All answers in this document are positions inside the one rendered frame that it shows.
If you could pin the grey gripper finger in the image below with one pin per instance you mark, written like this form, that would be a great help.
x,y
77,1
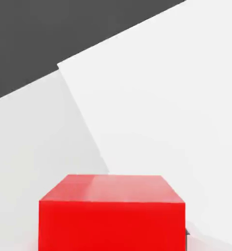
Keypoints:
x,y
198,241

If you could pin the small red cube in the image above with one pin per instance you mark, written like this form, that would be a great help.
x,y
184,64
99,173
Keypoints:
x,y
112,225

